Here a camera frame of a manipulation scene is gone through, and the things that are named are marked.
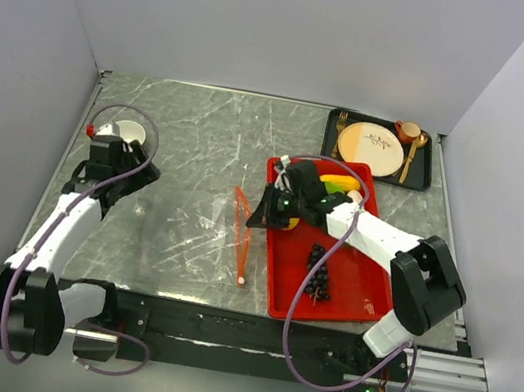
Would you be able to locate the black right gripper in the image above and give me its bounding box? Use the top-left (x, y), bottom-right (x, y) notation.
top-left (245, 179), bottom-right (308, 236)

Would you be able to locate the clear zip bag orange zipper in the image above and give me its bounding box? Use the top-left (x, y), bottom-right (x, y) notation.
top-left (140, 188), bottom-right (237, 285)

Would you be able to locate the black grape bunch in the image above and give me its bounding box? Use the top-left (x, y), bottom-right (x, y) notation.
top-left (303, 243), bottom-right (331, 305)

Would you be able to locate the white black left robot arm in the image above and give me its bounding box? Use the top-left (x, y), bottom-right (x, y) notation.
top-left (0, 133), bottom-right (160, 364)

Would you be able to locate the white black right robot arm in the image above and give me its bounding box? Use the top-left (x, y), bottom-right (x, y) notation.
top-left (246, 155), bottom-right (467, 376)

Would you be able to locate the yellow pear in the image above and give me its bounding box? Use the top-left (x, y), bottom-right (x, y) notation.
top-left (283, 218), bottom-right (300, 231)

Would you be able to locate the white brown bowl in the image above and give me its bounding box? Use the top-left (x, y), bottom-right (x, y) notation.
top-left (114, 119), bottom-right (147, 144)

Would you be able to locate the green leaf vegetable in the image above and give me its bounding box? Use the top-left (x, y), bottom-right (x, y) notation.
top-left (323, 181), bottom-right (348, 194)

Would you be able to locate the yellow mango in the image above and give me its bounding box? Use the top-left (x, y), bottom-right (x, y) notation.
top-left (320, 174), bottom-right (361, 192)

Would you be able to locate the white radish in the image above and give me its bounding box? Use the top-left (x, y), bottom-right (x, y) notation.
top-left (347, 190), bottom-right (363, 204)

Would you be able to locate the black serving tray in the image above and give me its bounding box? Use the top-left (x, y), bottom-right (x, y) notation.
top-left (320, 108), bottom-right (433, 191)

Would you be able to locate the gold fork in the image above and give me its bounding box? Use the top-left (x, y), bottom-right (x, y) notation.
top-left (330, 111), bottom-right (348, 159)

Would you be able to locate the red plastic tray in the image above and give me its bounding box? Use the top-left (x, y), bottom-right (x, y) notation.
top-left (240, 146), bottom-right (421, 340)

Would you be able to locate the cream orange plate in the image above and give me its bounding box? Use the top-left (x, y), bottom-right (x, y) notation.
top-left (337, 122), bottom-right (404, 177)

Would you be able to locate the orange cup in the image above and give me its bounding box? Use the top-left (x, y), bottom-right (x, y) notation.
top-left (394, 120), bottom-right (422, 144)

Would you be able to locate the gold spoon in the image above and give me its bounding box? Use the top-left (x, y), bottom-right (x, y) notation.
top-left (399, 132), bottom-right (429, 184)

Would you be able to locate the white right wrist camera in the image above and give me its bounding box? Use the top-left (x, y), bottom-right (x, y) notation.
top-left (273, 154), bottom-right (293, 192)

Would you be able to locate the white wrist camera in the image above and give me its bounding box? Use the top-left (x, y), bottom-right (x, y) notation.
top-left (85, 122), bottom-right (124, 142)
top-left (273, 154), bottom-right (293, 192)

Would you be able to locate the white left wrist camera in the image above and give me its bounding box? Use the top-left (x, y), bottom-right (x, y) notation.
top-left (85, 122), bottom-right (124, 142)

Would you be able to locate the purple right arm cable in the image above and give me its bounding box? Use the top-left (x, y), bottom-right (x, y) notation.
top-left (242, 149), bottom-right (449, 392)

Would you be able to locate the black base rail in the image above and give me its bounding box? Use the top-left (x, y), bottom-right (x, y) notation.
top-left (45, 271), bottom-right (421, 392)

